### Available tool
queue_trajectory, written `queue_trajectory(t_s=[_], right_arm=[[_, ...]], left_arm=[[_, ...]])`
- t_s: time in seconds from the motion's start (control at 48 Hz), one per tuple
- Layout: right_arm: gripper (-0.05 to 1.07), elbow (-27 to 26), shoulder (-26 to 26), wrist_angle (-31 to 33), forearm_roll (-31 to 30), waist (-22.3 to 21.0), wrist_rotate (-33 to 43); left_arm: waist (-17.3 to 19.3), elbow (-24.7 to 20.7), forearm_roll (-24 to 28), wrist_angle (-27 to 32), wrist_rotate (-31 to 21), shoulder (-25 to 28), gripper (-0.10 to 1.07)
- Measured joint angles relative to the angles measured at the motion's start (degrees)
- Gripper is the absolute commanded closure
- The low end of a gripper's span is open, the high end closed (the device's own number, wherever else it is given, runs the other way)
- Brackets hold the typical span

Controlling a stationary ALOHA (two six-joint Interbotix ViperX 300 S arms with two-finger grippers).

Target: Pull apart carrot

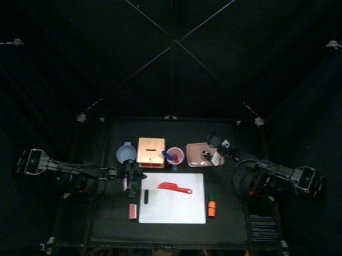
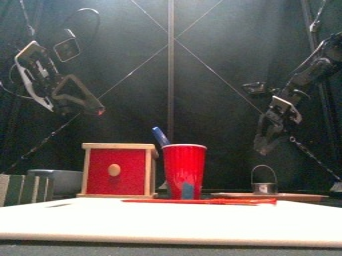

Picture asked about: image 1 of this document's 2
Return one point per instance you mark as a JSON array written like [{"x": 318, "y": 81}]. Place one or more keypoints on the light blue bowl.
[{"x": 126, "y": 152}]

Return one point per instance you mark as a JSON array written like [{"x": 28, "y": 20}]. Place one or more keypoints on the orange toy carrot green top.
[{"x": 211, "y": 206}]

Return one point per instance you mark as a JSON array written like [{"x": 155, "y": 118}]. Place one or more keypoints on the red toy knife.
[{"x": 172, "y": 187}]

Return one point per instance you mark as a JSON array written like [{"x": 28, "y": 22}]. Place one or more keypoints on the pink red block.
[{"x": 132, "y": 211}]

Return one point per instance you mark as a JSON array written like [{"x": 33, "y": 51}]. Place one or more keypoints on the wooden box red front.
[{"x": 151, "y": 152}]

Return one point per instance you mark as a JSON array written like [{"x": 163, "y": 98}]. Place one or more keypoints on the metal frame bracket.
[
  {"x": 333, "y": 44},
  {"x": 259, "y": 121},
  {"x": 80, "y": 117}
]

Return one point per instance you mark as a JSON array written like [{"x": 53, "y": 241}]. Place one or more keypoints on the blue tape patch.
[{"x": 175, "y": 168}]

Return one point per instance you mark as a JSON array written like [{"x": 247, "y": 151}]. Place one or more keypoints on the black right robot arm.
[{"x": 275, "y": 171}]

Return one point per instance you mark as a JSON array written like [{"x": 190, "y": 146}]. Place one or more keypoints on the white cutting board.
[{"x": 172, "y": 198}]

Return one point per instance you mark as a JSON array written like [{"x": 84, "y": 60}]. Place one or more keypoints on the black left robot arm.
[{"x": 67, "y": 167}]

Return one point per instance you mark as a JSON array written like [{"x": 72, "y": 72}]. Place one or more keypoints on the blue spoon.
[{"x": 168, "y": 155}]

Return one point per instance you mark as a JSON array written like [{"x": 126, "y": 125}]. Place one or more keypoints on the red plastic cup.
[{"x": 175, "y": 156}]

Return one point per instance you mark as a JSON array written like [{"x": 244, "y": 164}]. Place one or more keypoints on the small black object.
[{"x": 206, "y": 156}]

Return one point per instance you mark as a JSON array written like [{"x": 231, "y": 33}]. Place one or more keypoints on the white text label sticker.
[{"x": 262, "y": 230}]

